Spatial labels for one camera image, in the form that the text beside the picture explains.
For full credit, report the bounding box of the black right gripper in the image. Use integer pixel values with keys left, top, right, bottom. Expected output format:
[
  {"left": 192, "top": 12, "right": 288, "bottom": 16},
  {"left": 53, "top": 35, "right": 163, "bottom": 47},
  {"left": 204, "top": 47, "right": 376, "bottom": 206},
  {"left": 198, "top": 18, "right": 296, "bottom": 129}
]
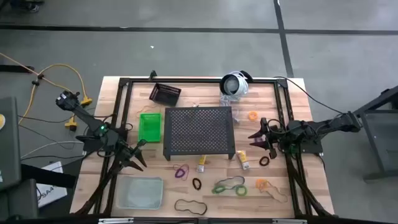
[{"left": 248, "top": 117, "right": 287, "bottom": 160}]

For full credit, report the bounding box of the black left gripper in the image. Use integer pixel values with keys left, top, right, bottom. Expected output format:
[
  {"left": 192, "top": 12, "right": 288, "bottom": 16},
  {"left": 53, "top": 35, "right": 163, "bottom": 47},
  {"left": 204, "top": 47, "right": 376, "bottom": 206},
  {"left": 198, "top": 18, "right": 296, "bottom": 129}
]
[{"left": 111, "top": 139, "right": 148, "bottom": 172}]

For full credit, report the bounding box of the yellow rubber band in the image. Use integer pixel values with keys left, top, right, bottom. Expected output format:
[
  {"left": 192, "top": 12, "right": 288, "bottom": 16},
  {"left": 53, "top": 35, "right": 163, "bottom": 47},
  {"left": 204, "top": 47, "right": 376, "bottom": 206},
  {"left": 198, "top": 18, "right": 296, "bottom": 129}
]
[{"left": 136, "top": 104, "right": 160, "bottom": 119}]

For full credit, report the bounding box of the maroon rubber band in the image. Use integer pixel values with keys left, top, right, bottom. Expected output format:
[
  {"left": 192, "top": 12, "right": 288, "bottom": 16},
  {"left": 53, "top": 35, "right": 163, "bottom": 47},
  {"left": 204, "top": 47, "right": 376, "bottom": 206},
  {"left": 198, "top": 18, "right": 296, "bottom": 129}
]
[{"left": 172, "top": 164, "right": 190, "bottom": 182}]

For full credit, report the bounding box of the black rubber band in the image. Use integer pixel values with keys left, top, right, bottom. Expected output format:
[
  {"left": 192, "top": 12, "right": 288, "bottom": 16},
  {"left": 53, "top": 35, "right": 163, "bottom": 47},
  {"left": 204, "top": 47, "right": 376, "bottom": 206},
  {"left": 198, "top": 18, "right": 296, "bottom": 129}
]
[{"left": 174, "top": 198, "right": 208, "bottom": 217}]

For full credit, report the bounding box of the tan rubber band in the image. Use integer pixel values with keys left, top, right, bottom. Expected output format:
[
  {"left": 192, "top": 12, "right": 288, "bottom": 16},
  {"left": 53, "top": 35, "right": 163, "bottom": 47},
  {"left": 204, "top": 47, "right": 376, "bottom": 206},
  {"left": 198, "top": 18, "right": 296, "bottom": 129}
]
[{"left": 266, "top": 182, "right": 289, "bottom": 203}]

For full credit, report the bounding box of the clear plastic tray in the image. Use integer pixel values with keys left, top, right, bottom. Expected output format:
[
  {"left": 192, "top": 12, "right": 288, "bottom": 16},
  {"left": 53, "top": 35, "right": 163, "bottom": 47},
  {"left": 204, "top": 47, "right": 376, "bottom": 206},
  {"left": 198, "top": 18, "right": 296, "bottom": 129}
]
[{"left": 115, "top": 175, "right": 164, "bottom": 210}]

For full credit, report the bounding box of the green plastic basket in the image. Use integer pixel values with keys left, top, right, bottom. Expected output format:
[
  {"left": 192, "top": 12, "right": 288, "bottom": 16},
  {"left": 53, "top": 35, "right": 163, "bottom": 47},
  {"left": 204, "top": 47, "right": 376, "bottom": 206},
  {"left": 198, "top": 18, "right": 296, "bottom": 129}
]
[{"left": 137, "top": 112, "right": 163, "bottom": 144}]

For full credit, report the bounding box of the black perforated metal riser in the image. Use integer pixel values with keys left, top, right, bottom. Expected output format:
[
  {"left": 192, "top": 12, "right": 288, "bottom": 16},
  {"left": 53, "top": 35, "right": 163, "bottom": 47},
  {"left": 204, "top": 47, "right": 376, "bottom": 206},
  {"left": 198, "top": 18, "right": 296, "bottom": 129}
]
[{"left": 162, "top": 106, "right": 236, "bottom": 162}]

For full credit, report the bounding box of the black lamp base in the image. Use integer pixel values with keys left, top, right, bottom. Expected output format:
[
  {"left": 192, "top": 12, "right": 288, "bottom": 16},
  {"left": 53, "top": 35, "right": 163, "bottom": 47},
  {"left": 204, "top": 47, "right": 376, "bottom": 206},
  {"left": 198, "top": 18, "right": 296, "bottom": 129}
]
[{"left": 239, "top": 70, "right": 254, "bottom": 83}]

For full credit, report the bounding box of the black plastic basket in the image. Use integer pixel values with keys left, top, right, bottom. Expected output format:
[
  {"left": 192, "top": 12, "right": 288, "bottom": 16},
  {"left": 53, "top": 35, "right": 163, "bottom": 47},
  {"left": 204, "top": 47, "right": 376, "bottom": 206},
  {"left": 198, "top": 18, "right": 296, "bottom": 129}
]
[{"left": 149, "top": 82, "right": 182, "bottom": 107}]

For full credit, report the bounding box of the white cardboard box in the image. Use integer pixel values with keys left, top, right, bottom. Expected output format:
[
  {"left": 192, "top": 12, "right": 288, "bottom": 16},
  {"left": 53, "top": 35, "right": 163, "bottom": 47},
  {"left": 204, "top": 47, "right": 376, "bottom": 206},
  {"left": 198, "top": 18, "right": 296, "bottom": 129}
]
[{"left": 35, "top": 161, "right": 68, "bottom": 208}]

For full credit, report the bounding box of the black beam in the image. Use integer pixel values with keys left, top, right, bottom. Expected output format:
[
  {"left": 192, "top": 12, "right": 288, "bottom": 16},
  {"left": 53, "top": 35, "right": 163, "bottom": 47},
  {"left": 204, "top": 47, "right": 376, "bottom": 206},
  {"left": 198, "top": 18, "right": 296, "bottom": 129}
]
[{"left": 20, "top": 164, "right": 78, "bottom": 189}]

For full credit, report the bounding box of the dark grey case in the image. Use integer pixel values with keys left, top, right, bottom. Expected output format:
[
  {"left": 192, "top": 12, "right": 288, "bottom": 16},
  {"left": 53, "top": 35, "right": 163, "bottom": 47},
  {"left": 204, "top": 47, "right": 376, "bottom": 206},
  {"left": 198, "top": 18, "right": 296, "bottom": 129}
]
[{"left": 0, "top": 179, "right": 40, "bottom": 220}]

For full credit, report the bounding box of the black metal stand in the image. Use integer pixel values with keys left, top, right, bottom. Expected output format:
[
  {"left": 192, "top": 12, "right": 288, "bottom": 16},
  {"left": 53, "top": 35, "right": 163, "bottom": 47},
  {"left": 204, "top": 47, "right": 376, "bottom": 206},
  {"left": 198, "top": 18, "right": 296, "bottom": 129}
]
[{"left": 343, "top": 84, "right": 398, "bottom": 184}]

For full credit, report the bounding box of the grey cabinet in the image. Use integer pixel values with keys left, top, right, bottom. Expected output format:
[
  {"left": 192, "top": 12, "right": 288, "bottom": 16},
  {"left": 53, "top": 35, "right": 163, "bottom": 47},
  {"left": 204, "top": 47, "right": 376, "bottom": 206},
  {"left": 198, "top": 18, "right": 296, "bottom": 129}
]
[{"left": 0, "top": 96, "right": 22, "bottom": 190}]

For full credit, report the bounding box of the black floor bar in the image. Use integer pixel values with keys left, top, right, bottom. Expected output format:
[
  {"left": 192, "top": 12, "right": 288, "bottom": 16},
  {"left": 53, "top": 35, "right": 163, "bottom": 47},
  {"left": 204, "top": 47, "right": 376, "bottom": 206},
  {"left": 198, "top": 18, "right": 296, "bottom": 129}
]
[{"left": 0, "top": 64, "right": 35, "bottom": 74}]

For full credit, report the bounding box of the person's shoe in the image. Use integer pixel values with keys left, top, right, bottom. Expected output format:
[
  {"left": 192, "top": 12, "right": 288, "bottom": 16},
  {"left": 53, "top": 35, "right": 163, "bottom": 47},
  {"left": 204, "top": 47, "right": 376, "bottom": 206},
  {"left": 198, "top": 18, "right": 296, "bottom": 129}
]
[{"left": 11, "top": 0, "right": 44, "bottom": 14}]

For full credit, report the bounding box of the white lamp cable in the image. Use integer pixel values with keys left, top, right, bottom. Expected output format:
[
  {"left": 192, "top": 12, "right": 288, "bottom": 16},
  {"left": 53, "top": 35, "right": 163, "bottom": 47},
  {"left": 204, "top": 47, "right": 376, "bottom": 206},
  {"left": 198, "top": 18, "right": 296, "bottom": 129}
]
[{"left": 219, "top": 93, "right": 241, "bottom": 124}]

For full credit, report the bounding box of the white dome camera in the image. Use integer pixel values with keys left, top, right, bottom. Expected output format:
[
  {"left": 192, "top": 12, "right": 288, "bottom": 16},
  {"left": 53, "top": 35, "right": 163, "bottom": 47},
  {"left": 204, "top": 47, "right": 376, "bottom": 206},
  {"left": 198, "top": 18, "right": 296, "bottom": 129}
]
[{"left": 219, "top": 70, "right": 249, "bottom": 101}]

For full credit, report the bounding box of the silver metal bracket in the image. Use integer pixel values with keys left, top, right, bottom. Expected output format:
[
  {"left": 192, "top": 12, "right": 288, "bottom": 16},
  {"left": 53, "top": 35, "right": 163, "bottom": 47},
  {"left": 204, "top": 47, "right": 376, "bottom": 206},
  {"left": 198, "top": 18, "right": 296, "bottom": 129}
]
[
  {"left": 272, "top": 218, "right": 307, "bottom": 224},
  {"left": 98, "top": 217, "right": 134, "bottom": 224}
]

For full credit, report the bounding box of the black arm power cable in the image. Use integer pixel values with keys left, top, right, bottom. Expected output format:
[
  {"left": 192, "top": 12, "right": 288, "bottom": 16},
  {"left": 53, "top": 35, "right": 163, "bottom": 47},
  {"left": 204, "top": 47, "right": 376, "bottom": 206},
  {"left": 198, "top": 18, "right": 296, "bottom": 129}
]
[{"left": 273, "top": 76, "right": 345, "bottom": 115}]

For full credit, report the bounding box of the white floor cable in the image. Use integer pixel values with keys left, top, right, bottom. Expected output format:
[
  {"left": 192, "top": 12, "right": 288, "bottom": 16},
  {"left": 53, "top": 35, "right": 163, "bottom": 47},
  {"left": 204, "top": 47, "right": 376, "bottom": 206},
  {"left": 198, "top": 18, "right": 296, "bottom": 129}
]
[{"left": 20, "top": 141, "right": 85, "bottom": 159}]

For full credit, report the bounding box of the yellow extension cord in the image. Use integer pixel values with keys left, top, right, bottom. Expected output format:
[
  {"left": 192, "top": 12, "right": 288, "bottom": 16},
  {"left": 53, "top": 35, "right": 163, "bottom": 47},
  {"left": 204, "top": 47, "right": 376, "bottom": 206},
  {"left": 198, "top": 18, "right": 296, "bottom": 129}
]
[{"left": 0, "top": 52, "right": 93, "bottom": 131}]

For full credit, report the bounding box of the black aluminium rig frame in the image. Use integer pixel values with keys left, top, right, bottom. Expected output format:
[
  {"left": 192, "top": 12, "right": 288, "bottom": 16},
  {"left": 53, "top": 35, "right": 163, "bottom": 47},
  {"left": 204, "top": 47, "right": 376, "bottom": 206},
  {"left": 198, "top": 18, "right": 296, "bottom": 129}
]
[{"left": 74, "top": 77, "right": 335, "bottom": 218}]

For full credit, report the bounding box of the black floor cable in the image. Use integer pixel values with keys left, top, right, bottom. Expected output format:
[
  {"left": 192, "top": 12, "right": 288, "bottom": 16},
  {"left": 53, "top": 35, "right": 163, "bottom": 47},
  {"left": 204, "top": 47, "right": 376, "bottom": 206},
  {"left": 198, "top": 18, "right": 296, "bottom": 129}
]
[{"left": 17, "top": 105, "right": 114, "bottom": 162}]

